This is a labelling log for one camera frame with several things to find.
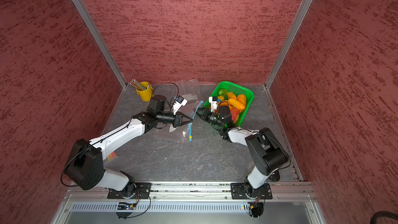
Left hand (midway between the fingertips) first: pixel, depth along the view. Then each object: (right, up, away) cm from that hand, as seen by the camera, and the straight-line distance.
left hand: (191, 123), depth 76 cm
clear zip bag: (-4, +19, +37) cm, 42 cm away
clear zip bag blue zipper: (-3, +5, -1) cm, 6 cm away
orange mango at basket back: (+33, +13, +27) cm, 45 cm away
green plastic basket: (+26, +21, +35) cm, 48 cm away
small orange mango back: (+26, +15, +31) cm, 43 cm away
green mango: (+20, +17, +30) cm, 40 cm away
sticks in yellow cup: (-40, +23, +24) cm, 52 cm away
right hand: (+1, +5, +8) cm, 9 cm away
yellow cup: (-35, +15, +30) cm, 48 cm away
